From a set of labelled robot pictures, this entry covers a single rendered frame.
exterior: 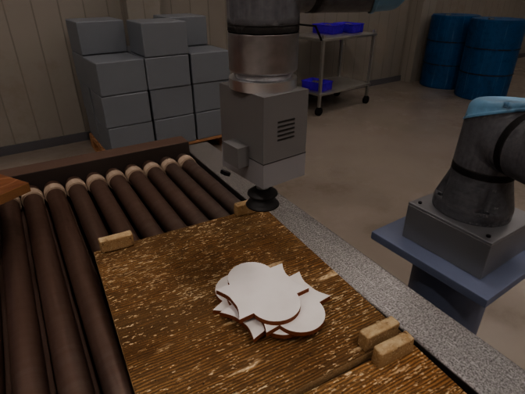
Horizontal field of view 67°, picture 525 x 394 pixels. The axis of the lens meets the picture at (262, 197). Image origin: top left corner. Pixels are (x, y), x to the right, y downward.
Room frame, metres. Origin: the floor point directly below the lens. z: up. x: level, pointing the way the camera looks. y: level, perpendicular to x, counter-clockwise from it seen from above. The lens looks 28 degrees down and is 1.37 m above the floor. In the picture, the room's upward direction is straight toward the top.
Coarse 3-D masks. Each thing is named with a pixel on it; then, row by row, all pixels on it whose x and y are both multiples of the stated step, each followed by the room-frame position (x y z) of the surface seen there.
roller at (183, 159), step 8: (176, 160) 1.08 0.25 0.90; (184, 160) 1.04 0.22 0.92; (192, 160) 1.04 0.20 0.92; (184, 168) 1.02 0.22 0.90; (192, 168) 1.00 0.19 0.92; (200, 168) 0.99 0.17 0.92; (192, 176) 0.97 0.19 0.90; (200, 176) 0.95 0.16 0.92; (208, 176) 0.94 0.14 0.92; (200, 184) 0.93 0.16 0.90; (208, 184) 0.90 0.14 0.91; (216, 184) 0.89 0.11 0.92; (208, 192) 0.89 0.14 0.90; (216, 192) 0.86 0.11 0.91; (224, 192) 0.85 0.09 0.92; (216, 200) 0.85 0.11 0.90; (224, 200) 0.82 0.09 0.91; (232, 200) 0.81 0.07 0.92; (240, 200) 0.82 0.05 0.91; (224, 208) 0.81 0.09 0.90; (232, 208) 0.79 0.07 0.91
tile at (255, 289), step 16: (240, 272) 0.49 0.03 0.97; (256, 272) 0.49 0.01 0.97; (272, 272) 0.49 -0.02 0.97; (224, 288) 0.45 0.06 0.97; (240, 288) 0.45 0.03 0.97; (256, 288) 0.45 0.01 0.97; (272, 288) 0.45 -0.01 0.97; (288, 288) 0.45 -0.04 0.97; (304, 288) 0.45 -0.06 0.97; (240, 304) 0.42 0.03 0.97; (256, 304) 0.42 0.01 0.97; (272, 304) 0.42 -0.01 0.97; (288, 304) 0.42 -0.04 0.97; (240, 320) 0.39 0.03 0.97; (272, 320) 0.39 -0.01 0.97; (288, 320) 0.39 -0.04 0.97
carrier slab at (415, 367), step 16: (416, 352) 0.37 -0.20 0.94; (368, 368) 0.34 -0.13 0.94; (384, 368) 0.34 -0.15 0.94; (400, 368) 0.34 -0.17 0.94; (416, 368) 0.34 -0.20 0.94; (432, 368) 0.34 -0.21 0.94; (336, 384) 0.32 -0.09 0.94; (352, 384) 0.32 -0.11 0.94; (368, 384) 0.32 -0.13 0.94; (384, 384) 0.32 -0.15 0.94; (400, 384) 0.32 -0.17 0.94; (416, 384) 0.32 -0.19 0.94; (432, 384) 0.32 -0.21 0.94; (448, 384) 0.32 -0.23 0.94
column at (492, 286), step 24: (384, 240) 0.72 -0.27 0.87; (408, 240) 0.72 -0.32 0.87; (432, 264) 0.64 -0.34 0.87; (504, 264) 0.64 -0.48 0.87; (432, 288) 0.67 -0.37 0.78; (456, 288) 0.58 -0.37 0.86; (480, 288) 0.56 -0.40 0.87; (504, 288) 0.57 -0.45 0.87; (456, 312) 0.64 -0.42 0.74; (480, 312) 0.65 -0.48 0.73
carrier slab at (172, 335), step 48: (144, 240) 0.62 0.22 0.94; (192, 240) 0.62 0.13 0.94; (240, 240) 0.62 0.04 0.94; (288, 240) 0.62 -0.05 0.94; (144, 288) 0.49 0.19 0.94; (192, 288) 0.49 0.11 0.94; (336, 288) 0.49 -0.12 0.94; (144, 336) 0.39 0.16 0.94; (192, 336) 0.39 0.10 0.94; (240, 336) 0.39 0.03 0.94; (336, 336) 0.39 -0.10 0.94; (144, 384) 0.32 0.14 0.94; (192, 384) 0.32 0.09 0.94; (240, 384) 0.32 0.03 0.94; (288, 384) 0.32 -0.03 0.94
